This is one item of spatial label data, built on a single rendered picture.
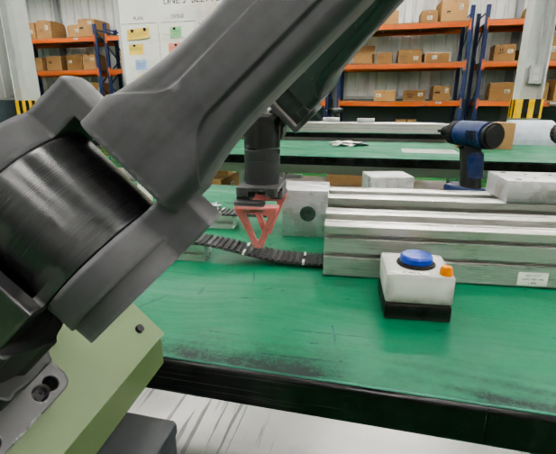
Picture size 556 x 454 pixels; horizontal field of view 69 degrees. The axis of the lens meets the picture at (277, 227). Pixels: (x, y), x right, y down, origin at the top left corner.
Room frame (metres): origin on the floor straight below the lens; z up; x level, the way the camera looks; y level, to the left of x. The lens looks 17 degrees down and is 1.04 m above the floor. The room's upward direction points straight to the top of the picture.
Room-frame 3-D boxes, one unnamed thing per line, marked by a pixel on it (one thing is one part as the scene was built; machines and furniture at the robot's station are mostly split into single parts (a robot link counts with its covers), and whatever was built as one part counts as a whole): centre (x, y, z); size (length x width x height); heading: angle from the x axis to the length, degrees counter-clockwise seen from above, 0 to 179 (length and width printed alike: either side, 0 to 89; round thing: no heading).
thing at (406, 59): (10.09, -2.85, 1.59); 2.83 x 0.98 x 3.17; 77
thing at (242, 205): (0.62, 0.03, 0.86); 0.07 x 0.07 x 0.09; 81
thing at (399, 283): (0.49, -0.18, 0.81); 0.10 x 0.08 x 0.06; 172
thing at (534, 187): (0.76, -0.50, 0.87); 0.16 x 0.11 x 0.07; 82
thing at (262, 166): (0.65, 0.02, 0.93); 0.10 x 0.07 x 0.07; 171
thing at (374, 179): (0.96, -0.26, 0.83); 0.11 x 0.10 x 0.10; 1
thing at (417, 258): (0.48, -0.18, 0.84); 0.04 x 0.04 x 0.02
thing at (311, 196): (0.81, -0.06, 0.83); 0.12 x 0.09 x 0.10; 172
